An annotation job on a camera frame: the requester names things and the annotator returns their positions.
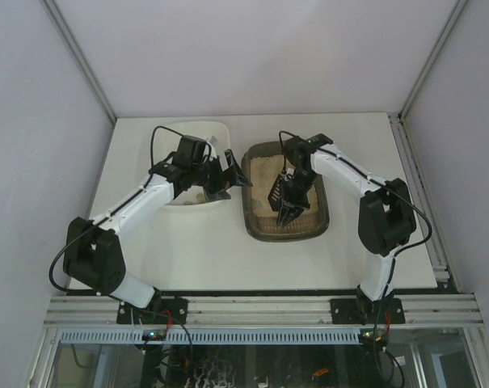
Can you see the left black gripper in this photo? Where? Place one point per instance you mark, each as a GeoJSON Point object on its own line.
{"type": "Point", "coordinates": [218, 177]}

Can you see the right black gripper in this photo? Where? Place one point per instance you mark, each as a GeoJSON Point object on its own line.
{"type": "Point", "coordinates": [289, 200]}

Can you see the black slotted litter scoop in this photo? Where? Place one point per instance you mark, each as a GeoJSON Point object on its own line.
{"type": "Point", "coordinates": [275, 196]}

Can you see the brown translucent litter box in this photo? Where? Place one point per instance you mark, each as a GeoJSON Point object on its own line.
{"type": "Point", "coordinates": [262, 163]}

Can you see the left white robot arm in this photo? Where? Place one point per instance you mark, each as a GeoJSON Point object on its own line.
{"type": "Point", "coordinates": [93, 253]}

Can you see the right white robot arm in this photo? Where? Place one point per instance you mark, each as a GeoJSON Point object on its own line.
{"type": "Point", "coordinates": [386, 219]}

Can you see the white plastic waste tray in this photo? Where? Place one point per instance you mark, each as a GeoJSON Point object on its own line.
{"type": "Point", "coordinates": [165, 142]}

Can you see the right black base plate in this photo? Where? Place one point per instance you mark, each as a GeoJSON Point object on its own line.
{"type": "Point", "coordinates": [352, 310]}

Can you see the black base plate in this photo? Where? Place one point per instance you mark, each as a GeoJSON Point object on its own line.
{"type": "Point", "coordinates": [352, 310]}
{"type": "Point", "coordinates": [159, 312]}

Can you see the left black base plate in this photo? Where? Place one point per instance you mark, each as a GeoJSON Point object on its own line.
{"type": "Point", "coordinates": [159, 312]}

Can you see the aluminium mounting rail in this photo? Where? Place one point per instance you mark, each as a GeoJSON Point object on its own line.
{"type": "Point", "coordinates": [451, 310]}

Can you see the grey slotted cable duct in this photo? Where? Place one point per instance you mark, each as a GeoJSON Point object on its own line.
{"type": "Point", "coordinates": [210, 336]}

